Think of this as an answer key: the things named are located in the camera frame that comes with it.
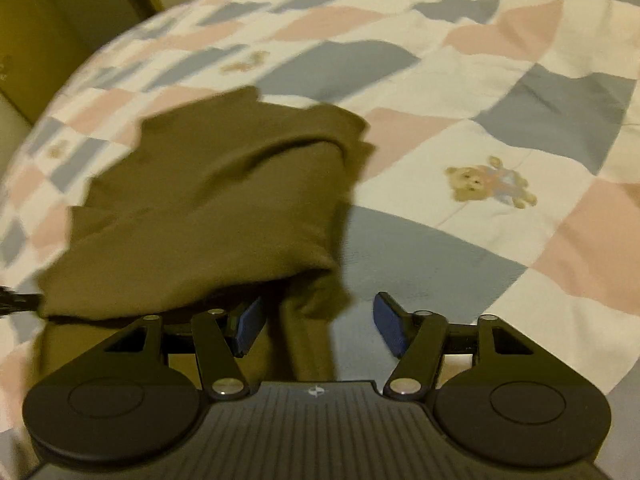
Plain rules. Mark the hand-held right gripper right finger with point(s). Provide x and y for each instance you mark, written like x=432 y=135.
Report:
x=390 y=322

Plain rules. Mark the checkered teddy bear blanket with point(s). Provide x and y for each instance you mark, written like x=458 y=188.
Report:
x=450 y=110

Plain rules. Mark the olive brown garment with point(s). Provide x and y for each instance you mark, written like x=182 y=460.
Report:
x=210 y=195

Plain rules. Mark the wooden cabinet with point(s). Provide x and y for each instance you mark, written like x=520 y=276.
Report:
x=55 y=25

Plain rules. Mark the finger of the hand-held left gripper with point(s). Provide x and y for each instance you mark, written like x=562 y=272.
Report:
x=17 y=301

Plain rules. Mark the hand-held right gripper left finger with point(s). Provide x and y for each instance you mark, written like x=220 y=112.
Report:
x=248 y=327

